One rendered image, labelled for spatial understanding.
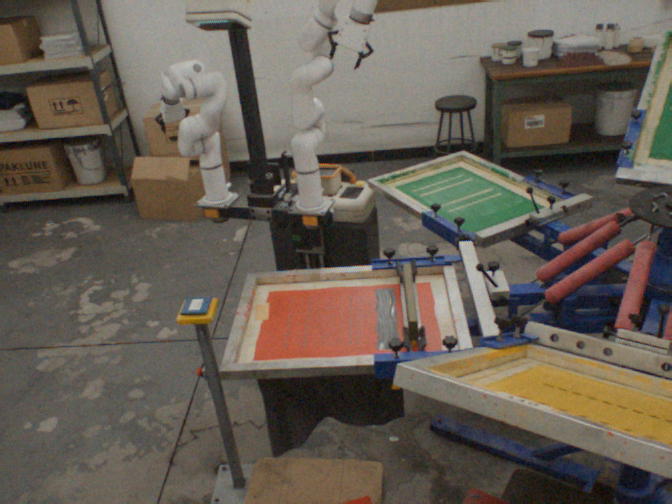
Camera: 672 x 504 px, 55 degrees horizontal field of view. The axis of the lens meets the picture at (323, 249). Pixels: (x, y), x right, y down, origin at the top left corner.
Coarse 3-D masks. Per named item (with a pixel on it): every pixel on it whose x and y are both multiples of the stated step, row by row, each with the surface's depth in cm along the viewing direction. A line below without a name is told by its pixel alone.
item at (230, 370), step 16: (272, 272) 250; (288, 272) 249; (304, 272) 248; (320, 272) 247; (336, 272) 245; (352, 272) 245; (368, 272) 244; (384, 272) 244; (432, 272) 243; (448, 272) 237; (256, 288) 248; (448, 288) 228; (240, 304) 233; (240, 320) 224; (464, 320) 211; (240, 336) 216; (464, 336) 204; (224, 368) 202; (240, 368) 201; (256, 368) 201; (272, 368) 200; (288, 368) 199; (304, 368) 199; (320, 368) 198; (336, 368) 198; (352, 368) 198; (368, 368) 198
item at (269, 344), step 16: (368, 320) 222; (400, 320) 220; (432, 320) 219; (272, 336) 220; (368, 336) 215; (400, 336) 213; (432, 336) 211; (256, 352) 213; (272, 352) 212; (288, 352) 212; (304, 352) 211; (320, 352) 210; (336, 352) 209; (352, 352) 208; (368, 352) 207; (384, 352) 206
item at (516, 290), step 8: (512, 288) 215; (520, 288) 215; (528, 288) 214; (536, 288) 214; (512, 296) 213; (520, 296) 213; (528, 296) 212; (536, 296) 212; (496, 304) 215; (520, 304) 214; (528, 304) 214
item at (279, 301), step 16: (336, 288) 242; (352, 288) 241; (368, 288) 240; (416, 288) 236; (272, 304) 237; (288, 304) 236; (368, 304) 231; (400, 304) 229; (432, 304) 227; (272, 320) 228
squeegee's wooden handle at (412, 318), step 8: (408, 264) 232; (408, 272) 227; (408, 280) 222; (408, 288) 218; (408, 296) 214; (408, 304) 210; (408, 312) 206; (416, 312) 206; (408, 320) 203; (416, 320) 202; (408, 328) 207; (416, 328) 203; (416, 336) 205
